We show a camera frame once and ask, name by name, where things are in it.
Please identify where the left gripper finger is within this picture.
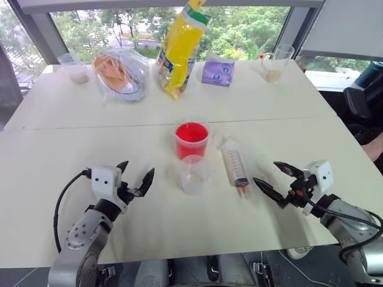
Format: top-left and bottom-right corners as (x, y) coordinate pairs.
(140, 167), (156, 197)
(116, 160), (130, 176)

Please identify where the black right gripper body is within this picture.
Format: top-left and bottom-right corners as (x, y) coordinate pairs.
(285, 174), (318, 209)

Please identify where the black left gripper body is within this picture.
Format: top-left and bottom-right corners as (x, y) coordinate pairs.
(118, 173), (144, 210)

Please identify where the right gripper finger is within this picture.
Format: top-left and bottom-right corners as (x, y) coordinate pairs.
(272, 161), (306, 179)
(253, 176), (290, 209)

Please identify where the large clear plastic syringe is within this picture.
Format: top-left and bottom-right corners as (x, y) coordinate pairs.
(220, 137), (253, 200)

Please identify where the small clear plastic cup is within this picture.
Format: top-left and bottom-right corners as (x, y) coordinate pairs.
(177, 154), (211, 197)

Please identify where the red liquid plastic cup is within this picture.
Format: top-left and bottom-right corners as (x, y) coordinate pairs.
(174, 118), (211, 161)

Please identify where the clear plastic cup with grains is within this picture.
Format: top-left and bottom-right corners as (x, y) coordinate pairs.
(57, 53), (90, 85)

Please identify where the white round table foot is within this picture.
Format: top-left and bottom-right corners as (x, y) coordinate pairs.
(285, 245), (314, 261)

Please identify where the grey rounded robot leg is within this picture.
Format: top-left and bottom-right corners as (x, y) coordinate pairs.
(136, 258), (169, 287)

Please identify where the clear bag of bread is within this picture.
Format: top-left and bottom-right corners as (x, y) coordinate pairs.
(93, 48), (151, 105)

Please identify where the black office chair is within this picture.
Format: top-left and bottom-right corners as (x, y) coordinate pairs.
(342, 80), (383, 146)

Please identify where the glass mug with grains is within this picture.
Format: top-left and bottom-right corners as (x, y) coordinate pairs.
(260, 44), (296, 84)

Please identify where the purple tissue packet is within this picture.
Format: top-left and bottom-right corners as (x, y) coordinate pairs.
(200, 51), (238, 88)

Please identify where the teal chair cushion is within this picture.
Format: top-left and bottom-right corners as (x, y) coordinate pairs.
(355, 60), (383, 88)

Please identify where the tall yellow snack bag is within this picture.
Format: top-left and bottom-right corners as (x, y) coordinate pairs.
(155, 0), (212, 102)

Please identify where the dark panel beside window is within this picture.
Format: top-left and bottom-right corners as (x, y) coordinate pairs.
(0, 44), (25, 132)

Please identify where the white roller blind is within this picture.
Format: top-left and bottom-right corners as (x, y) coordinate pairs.
(300, 0), (383, 60)

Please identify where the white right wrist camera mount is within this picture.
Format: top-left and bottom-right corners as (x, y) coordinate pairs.
(301, 160), (334, 216)

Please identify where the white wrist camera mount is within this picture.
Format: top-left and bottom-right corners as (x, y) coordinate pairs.
(90, 166), (129, 215)
(301, 160), (334, 216)

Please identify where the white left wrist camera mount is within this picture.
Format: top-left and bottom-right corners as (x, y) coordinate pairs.
(90, 166), (129, 215)

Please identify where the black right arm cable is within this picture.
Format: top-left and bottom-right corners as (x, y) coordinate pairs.
(300, 190), (383, 283)

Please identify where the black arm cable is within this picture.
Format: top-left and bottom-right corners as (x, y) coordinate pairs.
(300, 190), (383, 283)
(53, 169), (92, 254)

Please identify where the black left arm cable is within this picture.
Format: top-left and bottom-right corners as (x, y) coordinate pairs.
(53, 169), (92, 254)

